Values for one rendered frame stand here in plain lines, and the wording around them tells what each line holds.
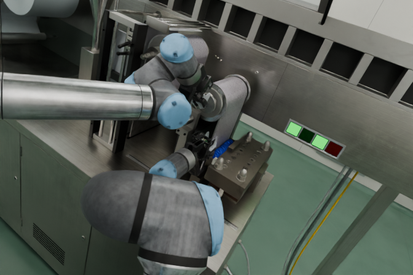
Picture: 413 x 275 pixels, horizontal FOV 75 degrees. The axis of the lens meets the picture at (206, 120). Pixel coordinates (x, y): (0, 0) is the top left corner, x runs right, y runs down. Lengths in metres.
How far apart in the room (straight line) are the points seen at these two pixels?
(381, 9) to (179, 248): 3.31
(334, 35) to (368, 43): 0.12
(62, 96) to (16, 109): 0.07
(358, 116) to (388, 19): 2.39
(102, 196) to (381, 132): 1.05
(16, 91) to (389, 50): 1.11
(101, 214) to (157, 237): 0.09
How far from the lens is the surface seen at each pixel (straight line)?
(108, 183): 0.46
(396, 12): 3.53
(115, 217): 0.44
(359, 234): 1.65
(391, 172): 1.30
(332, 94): 1.20
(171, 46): 0.67
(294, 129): 1.25
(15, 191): 1.72
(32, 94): 0.50
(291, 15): 1.21
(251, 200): 1.19
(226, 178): 1.02
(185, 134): 1.00
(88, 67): 1.48
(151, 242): 0.46
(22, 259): 1.98
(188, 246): 0.45
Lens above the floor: 1.62
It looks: 26 degrees down
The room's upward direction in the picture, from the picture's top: 19 degrees clockwise
